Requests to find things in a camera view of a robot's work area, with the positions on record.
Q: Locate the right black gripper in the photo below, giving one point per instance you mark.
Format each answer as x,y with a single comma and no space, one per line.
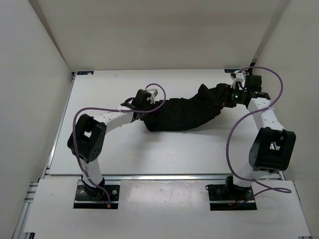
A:
226,102

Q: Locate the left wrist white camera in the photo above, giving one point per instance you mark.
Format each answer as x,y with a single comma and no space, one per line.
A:
152,93

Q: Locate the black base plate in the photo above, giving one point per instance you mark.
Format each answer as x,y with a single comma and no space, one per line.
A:
227,197
83,200

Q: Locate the black pleated skirt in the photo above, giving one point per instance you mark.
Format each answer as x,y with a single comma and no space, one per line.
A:
178,114

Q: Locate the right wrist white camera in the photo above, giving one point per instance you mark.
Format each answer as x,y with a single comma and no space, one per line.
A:
236,76

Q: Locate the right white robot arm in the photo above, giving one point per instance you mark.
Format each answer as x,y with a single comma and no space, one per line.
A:
272,148

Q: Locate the blue corner label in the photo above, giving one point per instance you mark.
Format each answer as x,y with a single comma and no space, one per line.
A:
232,71
85,72

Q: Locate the right blue corner label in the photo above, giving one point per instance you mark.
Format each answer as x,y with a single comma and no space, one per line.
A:
232,71

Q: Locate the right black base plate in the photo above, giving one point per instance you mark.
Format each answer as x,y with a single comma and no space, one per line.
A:
227,197

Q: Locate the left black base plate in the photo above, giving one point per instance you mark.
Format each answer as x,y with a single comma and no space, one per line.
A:
83,200

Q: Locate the aluminium front rail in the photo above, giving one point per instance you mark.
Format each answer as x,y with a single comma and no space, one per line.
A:
165,177

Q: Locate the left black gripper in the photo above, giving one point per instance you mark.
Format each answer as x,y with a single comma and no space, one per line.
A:
152,115

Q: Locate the wrist white camera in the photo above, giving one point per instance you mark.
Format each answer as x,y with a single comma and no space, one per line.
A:
236,76
152,93

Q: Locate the left blue corner label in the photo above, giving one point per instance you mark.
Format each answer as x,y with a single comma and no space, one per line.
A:
85,72

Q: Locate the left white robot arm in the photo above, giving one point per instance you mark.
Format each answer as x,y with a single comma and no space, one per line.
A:
87,137

